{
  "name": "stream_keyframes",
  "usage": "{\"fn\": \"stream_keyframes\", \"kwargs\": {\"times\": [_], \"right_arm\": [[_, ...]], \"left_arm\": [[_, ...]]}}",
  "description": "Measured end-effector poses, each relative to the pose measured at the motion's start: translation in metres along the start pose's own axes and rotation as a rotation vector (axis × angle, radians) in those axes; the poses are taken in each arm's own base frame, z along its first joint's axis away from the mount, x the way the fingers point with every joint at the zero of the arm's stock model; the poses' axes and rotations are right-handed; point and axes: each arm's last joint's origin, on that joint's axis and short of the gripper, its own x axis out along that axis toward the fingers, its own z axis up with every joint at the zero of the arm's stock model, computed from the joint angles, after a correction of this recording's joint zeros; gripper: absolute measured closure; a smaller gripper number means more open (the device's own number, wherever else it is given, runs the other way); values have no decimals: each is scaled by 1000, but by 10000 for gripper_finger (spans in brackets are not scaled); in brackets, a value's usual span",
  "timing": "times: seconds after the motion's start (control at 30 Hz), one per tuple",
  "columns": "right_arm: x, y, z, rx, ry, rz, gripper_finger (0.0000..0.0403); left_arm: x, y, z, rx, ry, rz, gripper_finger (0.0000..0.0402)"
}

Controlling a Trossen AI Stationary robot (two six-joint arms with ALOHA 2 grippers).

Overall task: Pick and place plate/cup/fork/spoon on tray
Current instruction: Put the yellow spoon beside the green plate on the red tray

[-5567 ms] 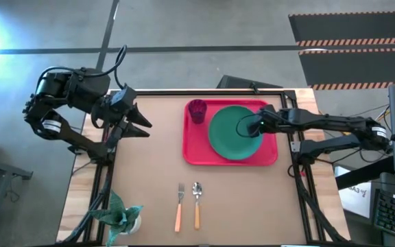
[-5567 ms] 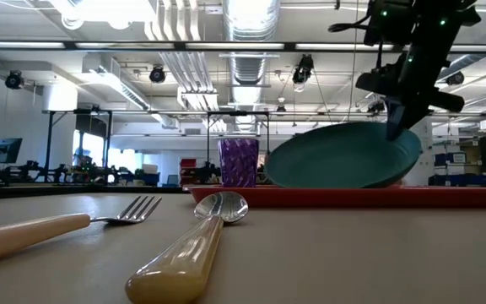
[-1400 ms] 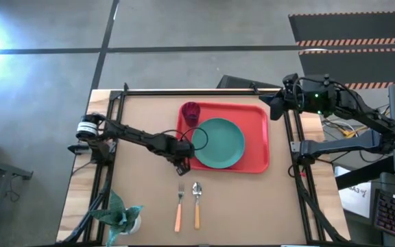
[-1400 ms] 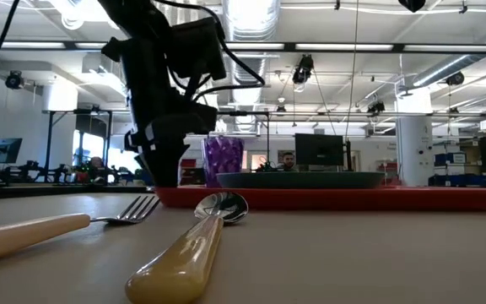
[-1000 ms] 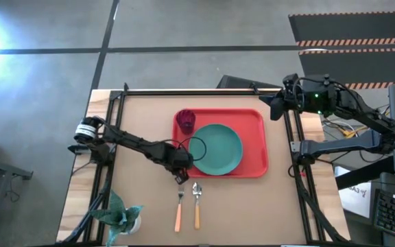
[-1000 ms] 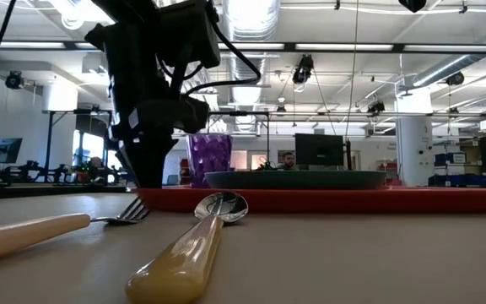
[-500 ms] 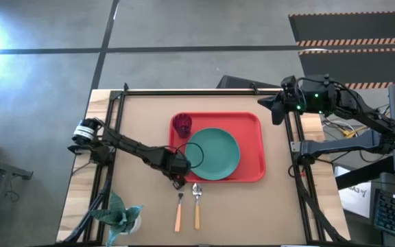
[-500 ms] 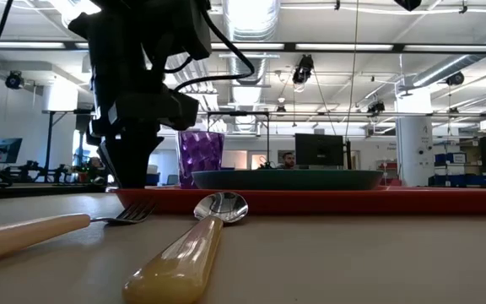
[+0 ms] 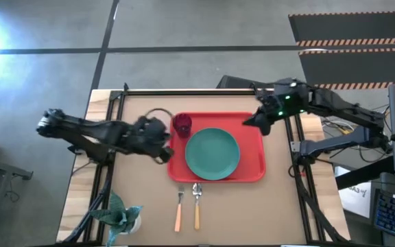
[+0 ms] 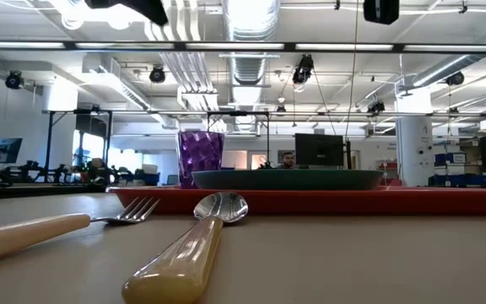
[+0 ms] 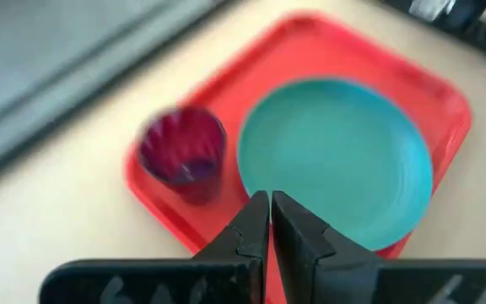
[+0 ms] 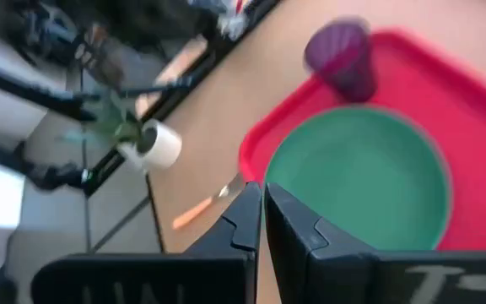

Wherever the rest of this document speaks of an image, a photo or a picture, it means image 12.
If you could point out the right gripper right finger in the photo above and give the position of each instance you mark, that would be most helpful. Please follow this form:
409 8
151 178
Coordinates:
310 262

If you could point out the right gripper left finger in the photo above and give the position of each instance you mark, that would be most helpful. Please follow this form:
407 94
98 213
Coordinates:
226 270

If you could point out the red plastic tray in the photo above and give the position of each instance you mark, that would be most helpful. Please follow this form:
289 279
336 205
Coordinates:
458 126

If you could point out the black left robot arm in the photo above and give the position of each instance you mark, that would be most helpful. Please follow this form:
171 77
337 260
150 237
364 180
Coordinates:
150 25

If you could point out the purple faceted plastic cup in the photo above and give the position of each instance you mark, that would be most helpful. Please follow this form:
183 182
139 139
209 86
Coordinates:
344 63

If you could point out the green plant in white pot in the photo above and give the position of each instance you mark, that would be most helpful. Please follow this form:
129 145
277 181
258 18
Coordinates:
163 148

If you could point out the brown table mat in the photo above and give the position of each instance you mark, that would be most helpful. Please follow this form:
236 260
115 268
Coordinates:
234 105

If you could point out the green round plate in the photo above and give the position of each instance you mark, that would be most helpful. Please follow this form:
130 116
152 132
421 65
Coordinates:
352 177

